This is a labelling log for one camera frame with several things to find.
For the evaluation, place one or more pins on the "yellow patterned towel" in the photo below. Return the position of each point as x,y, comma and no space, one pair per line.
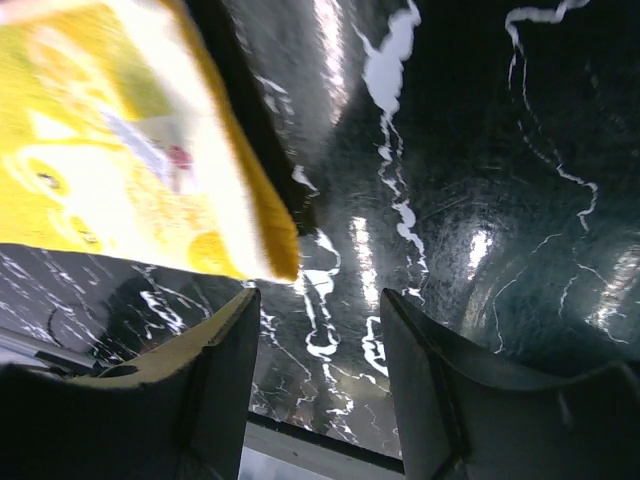
135,130

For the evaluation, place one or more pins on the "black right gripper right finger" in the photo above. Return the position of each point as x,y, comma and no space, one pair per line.
464,412

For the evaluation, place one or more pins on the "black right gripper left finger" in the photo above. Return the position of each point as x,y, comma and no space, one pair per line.
178,411

